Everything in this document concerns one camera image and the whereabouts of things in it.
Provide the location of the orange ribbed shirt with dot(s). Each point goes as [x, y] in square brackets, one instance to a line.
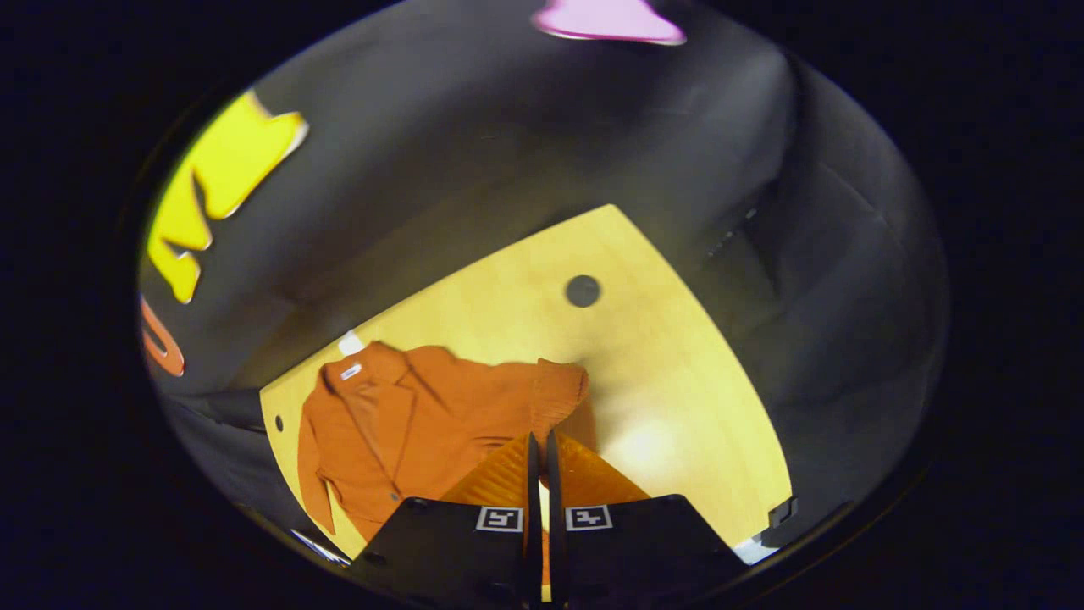
[406, 424]

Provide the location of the white tape strip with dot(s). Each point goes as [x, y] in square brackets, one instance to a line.
[350, 343]

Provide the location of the black backdrop cloth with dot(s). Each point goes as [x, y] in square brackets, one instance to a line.
[474, 127]

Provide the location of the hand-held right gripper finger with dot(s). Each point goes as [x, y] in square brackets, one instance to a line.
[553, 525]
[533, 525]

